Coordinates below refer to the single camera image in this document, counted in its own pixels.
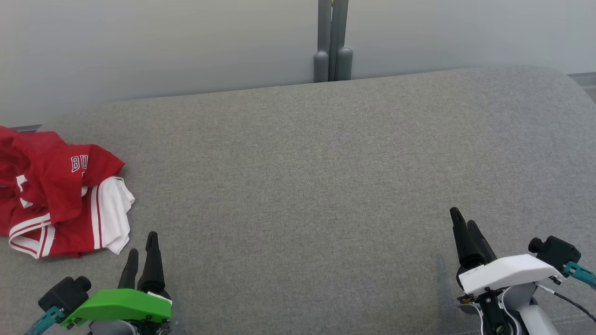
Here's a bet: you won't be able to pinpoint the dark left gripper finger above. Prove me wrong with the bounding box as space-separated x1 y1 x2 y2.
137 231 166 294
119 249 139 289

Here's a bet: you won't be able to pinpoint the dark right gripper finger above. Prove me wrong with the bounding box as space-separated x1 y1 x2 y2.
449 207 481 275
467 220 498 264

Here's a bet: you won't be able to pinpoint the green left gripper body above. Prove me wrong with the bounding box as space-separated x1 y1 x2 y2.
61 288 174 328

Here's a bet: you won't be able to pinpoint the red white-sleeved Bulls t-shirt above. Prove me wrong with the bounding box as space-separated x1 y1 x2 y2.
0 176 136 259

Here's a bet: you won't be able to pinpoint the red Bulls 23 shorts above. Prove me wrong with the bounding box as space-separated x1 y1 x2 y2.
0 126 126 225

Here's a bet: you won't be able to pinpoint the grey metal partition post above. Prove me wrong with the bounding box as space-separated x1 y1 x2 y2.
313 0 353 83

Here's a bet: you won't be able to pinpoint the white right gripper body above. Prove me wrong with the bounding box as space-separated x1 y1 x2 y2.
459 254 564 296

